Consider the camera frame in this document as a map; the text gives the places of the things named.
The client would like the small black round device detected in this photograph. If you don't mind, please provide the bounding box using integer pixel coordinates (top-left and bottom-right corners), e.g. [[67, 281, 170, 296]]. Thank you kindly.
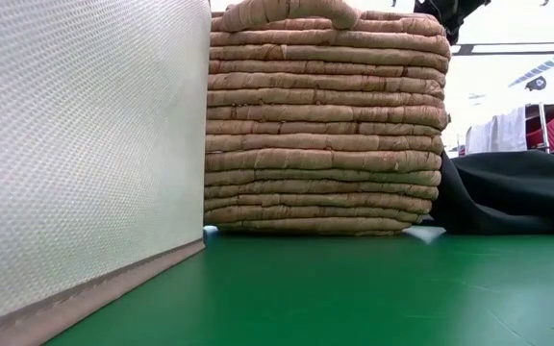
[[524, 75, 548, 92]]

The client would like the green table mat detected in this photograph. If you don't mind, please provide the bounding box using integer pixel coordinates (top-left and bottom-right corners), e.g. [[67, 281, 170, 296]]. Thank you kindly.
[[40, 229, 554, 346]]

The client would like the dark grey garment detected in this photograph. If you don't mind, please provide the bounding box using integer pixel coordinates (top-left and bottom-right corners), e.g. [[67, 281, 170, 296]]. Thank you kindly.
[[420, 148, 554, 236]]

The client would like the woven wicker basket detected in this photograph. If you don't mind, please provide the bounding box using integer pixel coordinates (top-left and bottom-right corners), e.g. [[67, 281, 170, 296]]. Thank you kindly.
[[203, 0, 452, 237]]

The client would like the white hanging towel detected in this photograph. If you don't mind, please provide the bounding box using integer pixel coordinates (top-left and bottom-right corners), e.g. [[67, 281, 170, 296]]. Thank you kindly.
[[464, 106, 529, 155]]

